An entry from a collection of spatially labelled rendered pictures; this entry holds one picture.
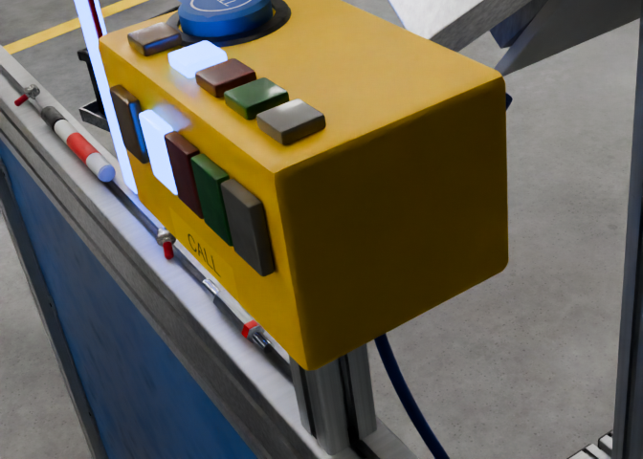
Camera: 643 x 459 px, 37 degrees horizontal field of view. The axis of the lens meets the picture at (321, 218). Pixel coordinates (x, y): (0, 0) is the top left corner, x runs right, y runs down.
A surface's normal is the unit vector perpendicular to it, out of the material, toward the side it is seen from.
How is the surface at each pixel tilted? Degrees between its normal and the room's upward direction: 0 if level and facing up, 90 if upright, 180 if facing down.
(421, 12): 55
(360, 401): 90
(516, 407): 0
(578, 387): 0
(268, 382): 0
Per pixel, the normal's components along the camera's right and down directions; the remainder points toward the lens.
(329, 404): 0.53, 0.41
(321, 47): -0.12, -0.83
